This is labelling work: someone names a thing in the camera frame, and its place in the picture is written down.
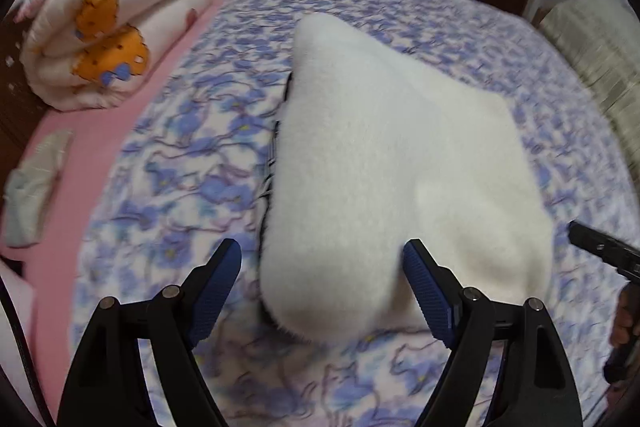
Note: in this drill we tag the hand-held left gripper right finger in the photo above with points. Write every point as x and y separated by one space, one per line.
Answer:
430 292

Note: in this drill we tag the pink bear print quilt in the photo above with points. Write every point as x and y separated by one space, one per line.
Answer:
100 47

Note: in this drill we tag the person's right hand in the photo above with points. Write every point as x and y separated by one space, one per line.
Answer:
627 317

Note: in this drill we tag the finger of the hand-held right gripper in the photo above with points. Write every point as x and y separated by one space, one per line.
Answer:
600 249

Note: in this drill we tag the pale grey folded cloth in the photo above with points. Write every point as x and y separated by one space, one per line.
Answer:
35 192

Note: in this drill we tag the pink bed sheet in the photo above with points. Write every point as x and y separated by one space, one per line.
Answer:
85 157

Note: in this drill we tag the blue floral blanket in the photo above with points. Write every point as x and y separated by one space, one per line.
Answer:
175 147

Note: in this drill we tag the brown wooden headboard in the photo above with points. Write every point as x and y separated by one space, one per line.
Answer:
12 107

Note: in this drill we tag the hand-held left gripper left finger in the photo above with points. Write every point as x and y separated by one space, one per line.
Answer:
220 287

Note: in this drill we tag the white fluffy coat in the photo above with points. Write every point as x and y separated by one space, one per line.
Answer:
375 157

